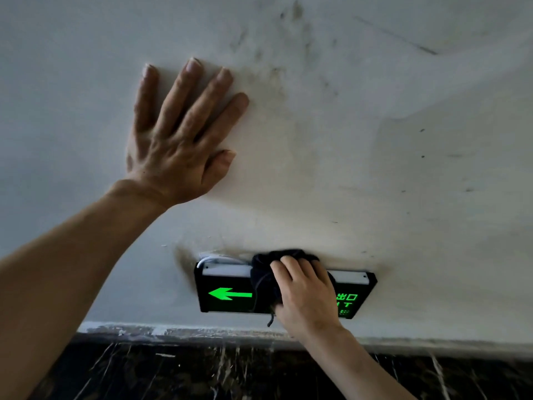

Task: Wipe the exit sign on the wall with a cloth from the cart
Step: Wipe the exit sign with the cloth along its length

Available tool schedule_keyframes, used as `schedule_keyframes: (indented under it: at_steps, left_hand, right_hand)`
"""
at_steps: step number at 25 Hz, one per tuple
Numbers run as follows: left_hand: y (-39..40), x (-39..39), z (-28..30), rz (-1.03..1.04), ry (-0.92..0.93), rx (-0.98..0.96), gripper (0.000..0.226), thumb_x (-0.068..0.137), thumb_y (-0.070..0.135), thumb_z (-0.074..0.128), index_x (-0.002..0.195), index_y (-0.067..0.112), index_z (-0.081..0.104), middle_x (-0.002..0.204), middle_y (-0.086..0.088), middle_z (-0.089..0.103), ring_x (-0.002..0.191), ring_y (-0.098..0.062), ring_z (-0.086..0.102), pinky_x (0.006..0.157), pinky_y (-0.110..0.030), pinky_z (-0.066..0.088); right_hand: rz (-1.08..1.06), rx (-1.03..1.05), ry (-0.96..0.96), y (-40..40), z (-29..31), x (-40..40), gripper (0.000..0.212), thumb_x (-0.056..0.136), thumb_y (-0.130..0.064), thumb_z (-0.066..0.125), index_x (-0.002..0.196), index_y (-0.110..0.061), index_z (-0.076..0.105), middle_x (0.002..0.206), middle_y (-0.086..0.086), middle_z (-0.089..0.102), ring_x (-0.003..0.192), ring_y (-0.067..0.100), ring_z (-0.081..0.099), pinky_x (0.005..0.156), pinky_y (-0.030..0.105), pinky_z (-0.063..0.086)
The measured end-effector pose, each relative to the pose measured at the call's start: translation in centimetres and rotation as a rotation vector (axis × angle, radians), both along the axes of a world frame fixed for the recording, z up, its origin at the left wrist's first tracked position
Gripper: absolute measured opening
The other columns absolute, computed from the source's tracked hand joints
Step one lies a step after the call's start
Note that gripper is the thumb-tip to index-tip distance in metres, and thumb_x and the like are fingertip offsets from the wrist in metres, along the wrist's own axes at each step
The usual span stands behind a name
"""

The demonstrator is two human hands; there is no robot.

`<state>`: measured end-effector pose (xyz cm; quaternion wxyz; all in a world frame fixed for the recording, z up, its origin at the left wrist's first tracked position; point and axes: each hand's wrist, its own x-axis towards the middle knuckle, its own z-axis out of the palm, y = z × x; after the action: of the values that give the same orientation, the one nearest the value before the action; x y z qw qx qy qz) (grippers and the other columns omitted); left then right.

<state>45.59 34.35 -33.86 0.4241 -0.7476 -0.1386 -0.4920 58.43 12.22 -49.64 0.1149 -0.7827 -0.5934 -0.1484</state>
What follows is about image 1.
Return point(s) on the person's left hand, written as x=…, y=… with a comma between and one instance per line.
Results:
x=170, y=162

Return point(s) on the green exit sign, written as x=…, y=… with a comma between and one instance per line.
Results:
x=225, y=304

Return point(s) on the person's right hand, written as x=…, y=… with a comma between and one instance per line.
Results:
x=308, y=299

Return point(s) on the person's left forearm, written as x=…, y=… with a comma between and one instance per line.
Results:
x=62, y=279

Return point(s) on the black marble baseboard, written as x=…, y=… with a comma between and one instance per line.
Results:
x=208, y=370

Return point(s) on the black cleaning cloth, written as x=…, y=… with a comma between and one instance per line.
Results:
x=262, y=279

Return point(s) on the person's right forearm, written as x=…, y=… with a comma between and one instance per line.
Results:
x=354, y=370

